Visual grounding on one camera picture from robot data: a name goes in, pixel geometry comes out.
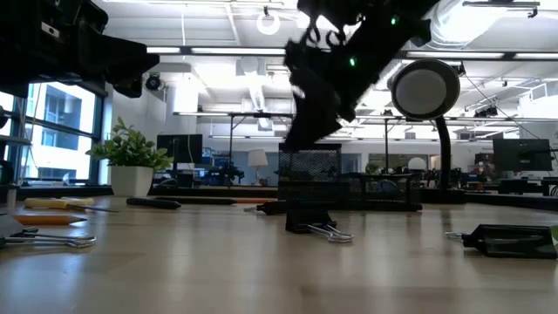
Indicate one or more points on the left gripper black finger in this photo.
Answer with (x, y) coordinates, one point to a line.
(122, 59)
(131, 87)

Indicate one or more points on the small black binder clip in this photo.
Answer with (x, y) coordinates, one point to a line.
(305, 220)

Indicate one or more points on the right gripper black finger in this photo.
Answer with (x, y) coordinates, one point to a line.
(311, 126)

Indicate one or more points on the black computer monitor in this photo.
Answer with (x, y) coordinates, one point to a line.
(181, 148)
(523, 154)

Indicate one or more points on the large black binder clip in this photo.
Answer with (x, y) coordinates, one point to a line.
(510, 242)

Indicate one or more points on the black ceiling camera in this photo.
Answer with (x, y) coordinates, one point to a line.
(153, 82)

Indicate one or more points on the black pen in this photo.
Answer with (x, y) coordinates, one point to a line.
(152, 203)

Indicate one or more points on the long ceiling light bar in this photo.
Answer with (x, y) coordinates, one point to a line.
(237, 51)

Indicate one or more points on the black mesh desk organizer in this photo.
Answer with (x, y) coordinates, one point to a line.
(370, 192)

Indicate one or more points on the green sticky note pad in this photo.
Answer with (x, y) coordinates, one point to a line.
(554, 232)

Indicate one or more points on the green plant in white pot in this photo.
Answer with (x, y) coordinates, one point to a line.
(131, 181)

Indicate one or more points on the round desk lamp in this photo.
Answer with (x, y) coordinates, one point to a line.
(425, 89)

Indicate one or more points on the white shade table lamp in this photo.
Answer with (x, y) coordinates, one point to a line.
(257, 158)

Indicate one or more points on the white globe lamp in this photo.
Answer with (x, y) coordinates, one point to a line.
(417, 164)

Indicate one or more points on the silver ventilation duct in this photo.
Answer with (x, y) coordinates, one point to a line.
(462, 24)

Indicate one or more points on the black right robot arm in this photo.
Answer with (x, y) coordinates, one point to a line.
(383, 43)

